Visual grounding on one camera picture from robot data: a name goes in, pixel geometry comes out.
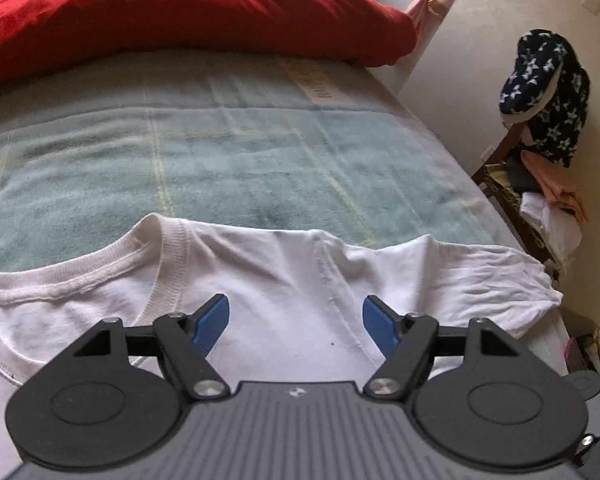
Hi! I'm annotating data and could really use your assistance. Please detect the wooden chair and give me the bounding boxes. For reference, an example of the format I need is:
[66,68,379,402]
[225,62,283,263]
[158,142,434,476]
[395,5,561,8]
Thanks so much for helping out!
[472,120,556,266]

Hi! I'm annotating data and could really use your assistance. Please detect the teal plaid bed blanket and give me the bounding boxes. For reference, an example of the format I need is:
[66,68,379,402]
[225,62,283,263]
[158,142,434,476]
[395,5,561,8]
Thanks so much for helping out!
[0,47,523,271]

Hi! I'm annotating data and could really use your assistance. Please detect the red quilt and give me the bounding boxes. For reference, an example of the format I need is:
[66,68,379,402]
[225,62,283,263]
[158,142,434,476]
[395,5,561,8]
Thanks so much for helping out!
[0,0,417,92]

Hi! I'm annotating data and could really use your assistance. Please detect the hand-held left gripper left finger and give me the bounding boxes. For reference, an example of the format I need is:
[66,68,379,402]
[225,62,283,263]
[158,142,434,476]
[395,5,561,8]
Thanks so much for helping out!
[72,293,232,401]

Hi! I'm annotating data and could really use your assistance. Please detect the star-print dark garment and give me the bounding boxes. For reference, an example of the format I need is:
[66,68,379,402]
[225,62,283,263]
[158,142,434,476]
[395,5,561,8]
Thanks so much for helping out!
[499,30,591,168]

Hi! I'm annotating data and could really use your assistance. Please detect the white printed t-shirt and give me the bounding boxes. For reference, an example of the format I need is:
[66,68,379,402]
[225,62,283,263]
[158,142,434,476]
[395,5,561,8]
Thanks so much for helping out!
[0,212,571,396]

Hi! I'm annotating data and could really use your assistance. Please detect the peach cloth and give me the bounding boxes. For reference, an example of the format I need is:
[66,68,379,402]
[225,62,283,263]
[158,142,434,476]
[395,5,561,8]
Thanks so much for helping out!
[522,152,588,221]

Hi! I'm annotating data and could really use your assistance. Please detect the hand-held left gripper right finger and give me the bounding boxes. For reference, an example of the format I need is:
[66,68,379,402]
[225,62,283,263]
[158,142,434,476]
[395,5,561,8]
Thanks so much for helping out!
[361,296,523,401]

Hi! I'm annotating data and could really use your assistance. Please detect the white cloth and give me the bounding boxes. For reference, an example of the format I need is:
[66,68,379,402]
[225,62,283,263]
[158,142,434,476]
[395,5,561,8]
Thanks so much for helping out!
[520,192,583,266]

